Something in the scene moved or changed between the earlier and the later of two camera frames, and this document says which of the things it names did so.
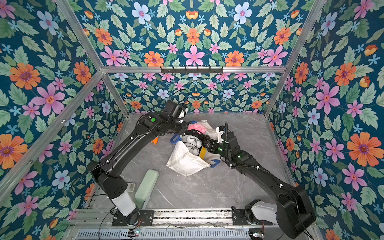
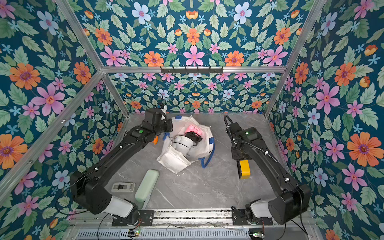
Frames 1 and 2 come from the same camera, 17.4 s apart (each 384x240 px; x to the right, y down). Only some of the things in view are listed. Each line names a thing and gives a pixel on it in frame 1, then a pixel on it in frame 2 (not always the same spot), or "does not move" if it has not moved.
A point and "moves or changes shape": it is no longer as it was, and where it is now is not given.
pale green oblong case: x=146 y=187 does not move
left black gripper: x=184 y=128 -> x=168 y=122
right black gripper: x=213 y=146 -> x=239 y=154
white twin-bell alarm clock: x=192 y=143 -> x=182 y=144
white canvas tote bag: x=182 y=161 moves or changes shape
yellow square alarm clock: x=202 y=152 moves or changes shape
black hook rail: x=191 y=71 does not move
